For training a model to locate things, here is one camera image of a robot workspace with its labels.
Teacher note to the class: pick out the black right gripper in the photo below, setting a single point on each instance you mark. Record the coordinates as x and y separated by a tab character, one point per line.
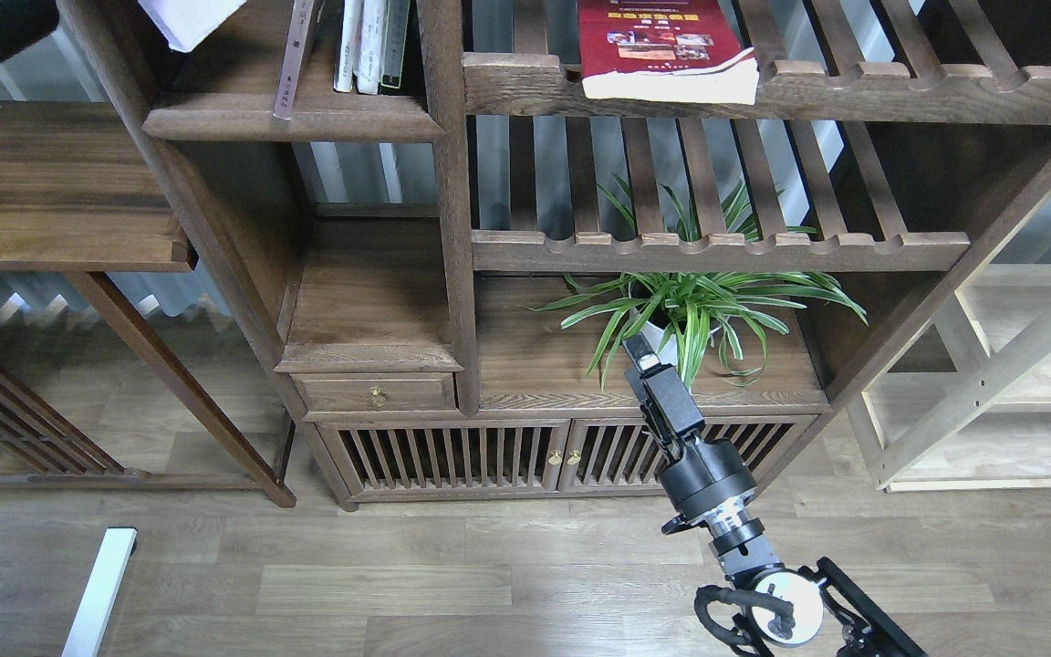
709	484

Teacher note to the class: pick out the dark wooden side table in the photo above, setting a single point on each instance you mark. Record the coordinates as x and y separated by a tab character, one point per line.
77	199

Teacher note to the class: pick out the white plant pot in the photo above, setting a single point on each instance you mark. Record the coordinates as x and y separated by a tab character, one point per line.
664	343

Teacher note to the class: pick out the white post on floor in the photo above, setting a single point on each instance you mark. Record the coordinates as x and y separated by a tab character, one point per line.
94	610

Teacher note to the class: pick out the red book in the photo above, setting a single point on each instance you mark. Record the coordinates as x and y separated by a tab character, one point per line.
663	51

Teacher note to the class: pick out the green spider plant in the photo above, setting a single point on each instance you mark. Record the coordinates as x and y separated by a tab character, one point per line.
690	302

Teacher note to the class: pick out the dark upright book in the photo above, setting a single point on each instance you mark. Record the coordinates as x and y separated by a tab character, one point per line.
396	29

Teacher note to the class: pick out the dark wooden bookshelf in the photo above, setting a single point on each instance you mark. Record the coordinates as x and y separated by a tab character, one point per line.
386	256

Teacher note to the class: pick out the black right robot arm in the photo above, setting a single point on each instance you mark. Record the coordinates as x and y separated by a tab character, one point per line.
764	603

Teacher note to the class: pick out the maroon book white characters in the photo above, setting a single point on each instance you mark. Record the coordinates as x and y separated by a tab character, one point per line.
302	23

